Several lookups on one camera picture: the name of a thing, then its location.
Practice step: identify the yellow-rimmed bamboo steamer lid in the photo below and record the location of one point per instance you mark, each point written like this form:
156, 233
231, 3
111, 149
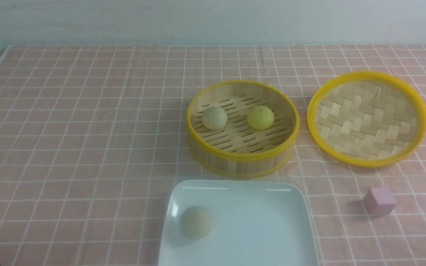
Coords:
367, 119

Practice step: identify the yellow steamed bun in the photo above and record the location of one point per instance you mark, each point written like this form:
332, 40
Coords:
260, 118

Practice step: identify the pink checkered tablecloth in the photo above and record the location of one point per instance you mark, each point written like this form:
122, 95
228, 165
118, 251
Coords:
93, 140

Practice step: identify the pink cube block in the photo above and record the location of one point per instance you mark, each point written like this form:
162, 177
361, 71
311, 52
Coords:
379, 201

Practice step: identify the yellow-rimmed bamboo steamer basket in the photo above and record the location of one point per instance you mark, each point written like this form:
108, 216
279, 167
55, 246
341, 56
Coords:
238, 150

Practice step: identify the white steamed bun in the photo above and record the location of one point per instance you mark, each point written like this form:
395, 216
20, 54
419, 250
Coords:
214, 118

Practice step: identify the pale steamed bun on plate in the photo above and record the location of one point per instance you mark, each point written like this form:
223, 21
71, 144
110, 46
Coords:
195, 222

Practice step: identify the white square plate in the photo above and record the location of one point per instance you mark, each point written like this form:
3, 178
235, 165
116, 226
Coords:
254, 223

